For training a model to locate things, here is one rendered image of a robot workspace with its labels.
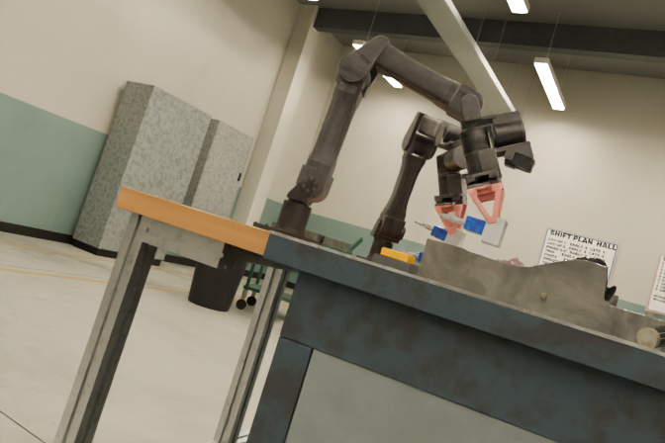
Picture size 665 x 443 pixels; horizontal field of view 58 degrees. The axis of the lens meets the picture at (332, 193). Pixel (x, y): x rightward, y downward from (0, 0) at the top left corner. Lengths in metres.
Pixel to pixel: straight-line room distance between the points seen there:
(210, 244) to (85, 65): 6.12
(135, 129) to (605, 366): 6.52
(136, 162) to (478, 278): 5.90
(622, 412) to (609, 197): 8.13
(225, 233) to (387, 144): 8.88
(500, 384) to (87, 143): 6.70
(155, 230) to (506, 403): 0.68
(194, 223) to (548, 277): 0.74
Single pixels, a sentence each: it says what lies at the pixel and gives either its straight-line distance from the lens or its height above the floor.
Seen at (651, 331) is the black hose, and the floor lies 0.82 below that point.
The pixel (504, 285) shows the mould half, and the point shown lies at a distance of 1.35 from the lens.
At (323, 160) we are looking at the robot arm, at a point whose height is 0.97.
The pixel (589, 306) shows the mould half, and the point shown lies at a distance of 1.35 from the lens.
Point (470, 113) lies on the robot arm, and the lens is 1.28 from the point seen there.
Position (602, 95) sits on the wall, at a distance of 9.28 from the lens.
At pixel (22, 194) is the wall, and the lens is 6.92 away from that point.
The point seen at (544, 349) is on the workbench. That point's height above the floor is 0.76.
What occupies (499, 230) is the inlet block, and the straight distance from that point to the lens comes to 1.23.
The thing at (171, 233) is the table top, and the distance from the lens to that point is 1.11.
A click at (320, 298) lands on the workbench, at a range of 0.79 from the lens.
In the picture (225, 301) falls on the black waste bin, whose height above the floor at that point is 0.10.
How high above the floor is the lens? 0.80
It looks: 5 degrees up
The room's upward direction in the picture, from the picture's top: 17 degrees clockwise
